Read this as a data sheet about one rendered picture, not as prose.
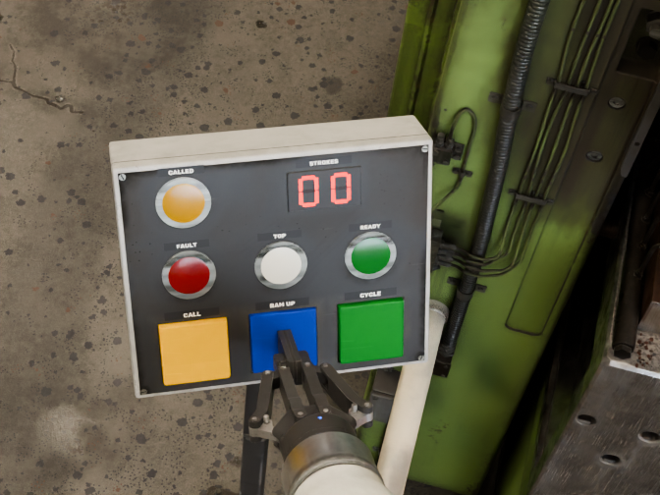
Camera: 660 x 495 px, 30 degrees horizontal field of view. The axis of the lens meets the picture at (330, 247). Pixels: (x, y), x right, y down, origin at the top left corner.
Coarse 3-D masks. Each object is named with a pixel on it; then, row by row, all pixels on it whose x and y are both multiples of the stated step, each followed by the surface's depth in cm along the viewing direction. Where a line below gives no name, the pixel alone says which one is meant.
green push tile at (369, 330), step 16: (352, 304) 137; (368, 304) 138; (384, 304) 138; (400, 304) 138; (352, 320) 138; (368, 320) 138; (384, 320) 139; (400, 320) 139; (352, 336) 139; (368, 336) 139; (384, 336) 140; (400, 336) 140; (352, 352) 140; (368, 352) 140; (384, 352) 141; (400, 352) 141
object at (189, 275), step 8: (176, 264) 131; (184, 264) 131; (192, 264) 131; (200, 264) 132; (176, 272) 131; (184, 272) 132; (192, 272) 132; (200, 272) 132; (208, 272) 132; (176, 280) 132; (184, 280) 132; (192, 280) 132; (200, 280) 132; (208, 280) 133; (176, 288) 132; (184, 288) 132; (192, 288) 133; (200, 288) 133
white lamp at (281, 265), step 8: (280, 248) 133; (288, 248) 133; (264, 256) 133; (272, 256) 133; (280, 256) 133; (288, 256) 133; (296, 256) 134; (264, 264) 133; (272, 264) 133; (280, 264) 133; (288, 264) 134; (296, 264) 134; (264, 272) 134; (272, 272) 134; (280, 272) 134; (288, 272) 134; (296, 272) 134; (272, 280) 134; (280, 280) 134; (288, 280) 135
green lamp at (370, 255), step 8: (368, 240) 134; (376, 240) 135; (360, 248) 135; (368, 248) 135; (376, 248) 135; (384, 248) 135; (352, 256) 135; (360, 256) 135; (368, 256) 135; (376, 256) 135; (384, 256) 136; (360, 264) 136; (368, 264) 136; (376, 264) 136; (384, 264) 136; (360, 272) 136; (368, 272) 136; (376, 272) 136
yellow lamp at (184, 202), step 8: (184, 184) 127; (168, 192) 127; (176, 192) 127; (184, 192) 128; (192, 192) 128; (200, 192) 128; (168, 200) 128; (176, 200) 128; (184, 200) 128; (192, 200) 128; (200, 200) 128; (168, 208) 128; (176, 208) 128; (184, 208) 128; (192, 208) 129; (200, 208) 129; (168, 216) 129; (176, 216) 129; (184, 216) 129; (192, 216) 129
